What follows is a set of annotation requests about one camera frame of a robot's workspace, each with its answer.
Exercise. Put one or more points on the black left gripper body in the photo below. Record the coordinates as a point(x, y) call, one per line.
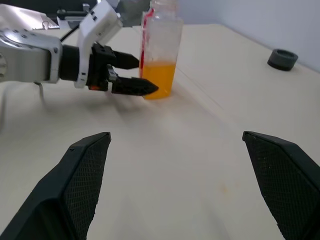
point(100, 67)

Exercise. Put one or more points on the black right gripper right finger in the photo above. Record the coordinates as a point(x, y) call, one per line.
point(287, 185)

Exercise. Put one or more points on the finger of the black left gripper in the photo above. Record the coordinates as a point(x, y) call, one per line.
point(135, 86)
point(126, 61)

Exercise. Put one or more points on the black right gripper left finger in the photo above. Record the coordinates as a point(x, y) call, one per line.
point(57, 190)

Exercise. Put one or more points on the bottle with orange liquid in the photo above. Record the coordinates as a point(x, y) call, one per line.
point(160, 77)

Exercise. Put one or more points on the black metal stand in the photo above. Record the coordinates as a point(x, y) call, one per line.
point(72, 13)

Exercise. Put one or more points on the silver crinkled sheet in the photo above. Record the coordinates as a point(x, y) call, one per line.
point(22, 20)

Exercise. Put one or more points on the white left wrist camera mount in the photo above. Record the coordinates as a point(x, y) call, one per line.
point(97, 22)

